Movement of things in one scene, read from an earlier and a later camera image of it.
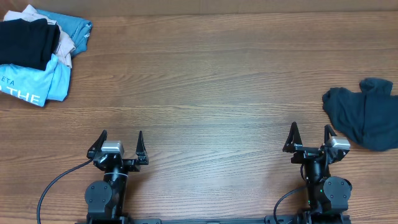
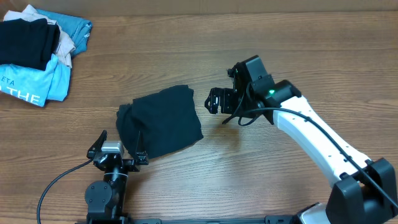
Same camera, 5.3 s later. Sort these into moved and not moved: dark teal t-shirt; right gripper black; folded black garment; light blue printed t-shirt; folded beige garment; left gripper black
Moved: right gripper black; dark teal t-shirt
Not moved: folded beige garment; left gripper black; light blue printed t-shirt; folded black garment
